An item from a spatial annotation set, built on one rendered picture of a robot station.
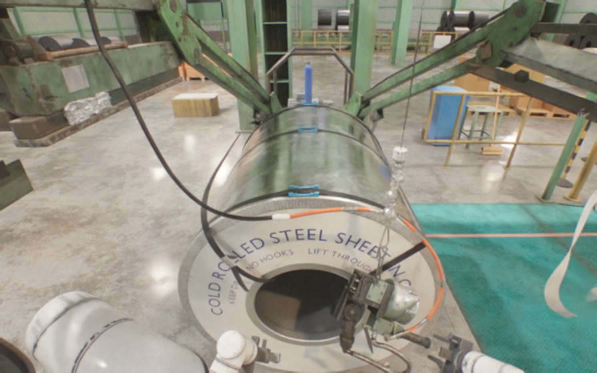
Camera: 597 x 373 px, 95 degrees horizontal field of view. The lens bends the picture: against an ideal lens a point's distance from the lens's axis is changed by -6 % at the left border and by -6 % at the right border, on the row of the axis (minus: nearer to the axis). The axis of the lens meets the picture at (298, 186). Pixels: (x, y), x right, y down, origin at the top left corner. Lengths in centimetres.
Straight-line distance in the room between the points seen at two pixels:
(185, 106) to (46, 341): 684
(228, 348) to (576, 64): 145
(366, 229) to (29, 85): 101
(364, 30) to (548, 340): 468
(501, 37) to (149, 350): 158
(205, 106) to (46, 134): 635
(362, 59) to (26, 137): 515
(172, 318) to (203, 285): 115
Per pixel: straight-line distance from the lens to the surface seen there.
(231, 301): 143
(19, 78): 83
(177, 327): 246
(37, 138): 82
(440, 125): 541
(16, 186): 117
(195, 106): 717
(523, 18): 154
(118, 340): 51
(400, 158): 83
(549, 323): 291
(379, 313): 118
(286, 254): 117
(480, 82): 1016
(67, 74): 88
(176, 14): 139
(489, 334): 259
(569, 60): 136
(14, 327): 312
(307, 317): 169
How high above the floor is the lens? 190
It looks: 30 degrees down
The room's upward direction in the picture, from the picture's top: 1 degrees counter-clockwise
